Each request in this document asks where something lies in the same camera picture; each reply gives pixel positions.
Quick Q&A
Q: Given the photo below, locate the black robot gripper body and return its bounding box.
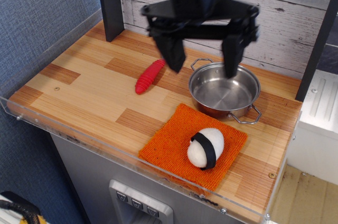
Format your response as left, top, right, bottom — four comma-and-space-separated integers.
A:
141, 0, 259, 43

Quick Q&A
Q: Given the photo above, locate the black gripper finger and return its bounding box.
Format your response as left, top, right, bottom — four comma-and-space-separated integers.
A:
222, 35, 247, 78
153, 36, 186, 73

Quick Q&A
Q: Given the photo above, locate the silver steel pot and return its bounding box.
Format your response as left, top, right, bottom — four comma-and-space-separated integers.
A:
188, 58, 261, 125

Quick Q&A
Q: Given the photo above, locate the orange knitted rag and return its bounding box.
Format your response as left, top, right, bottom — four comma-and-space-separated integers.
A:
139, 104, 248, 191

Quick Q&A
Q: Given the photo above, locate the white plush sushi black band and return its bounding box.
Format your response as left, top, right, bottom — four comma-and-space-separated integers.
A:
187, 128, 224, 171

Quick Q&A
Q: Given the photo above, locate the white side counter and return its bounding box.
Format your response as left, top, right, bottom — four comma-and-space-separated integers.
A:
286, 70, 337, 184

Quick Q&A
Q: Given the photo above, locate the grey toy fridge cabinet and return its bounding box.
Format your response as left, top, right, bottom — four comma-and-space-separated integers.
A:
50, 133, 254, 224

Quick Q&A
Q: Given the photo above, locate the silver dispenser button panel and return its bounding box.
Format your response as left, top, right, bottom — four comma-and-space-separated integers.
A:
109, 179, 174, 223

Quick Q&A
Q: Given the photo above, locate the clear acrylic table guard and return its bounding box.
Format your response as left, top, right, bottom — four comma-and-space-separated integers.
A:
3, 11, 301, 223

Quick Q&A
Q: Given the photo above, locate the yellow black object bottom left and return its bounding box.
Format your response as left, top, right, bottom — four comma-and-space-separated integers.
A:
1, 191, 48, 224

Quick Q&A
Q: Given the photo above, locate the red handled metal spoon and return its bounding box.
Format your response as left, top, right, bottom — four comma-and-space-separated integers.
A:
135, 59, 165, 95

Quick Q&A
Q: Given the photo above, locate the black right upright post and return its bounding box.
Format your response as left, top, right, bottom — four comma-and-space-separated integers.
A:
295, 0, 337, 102

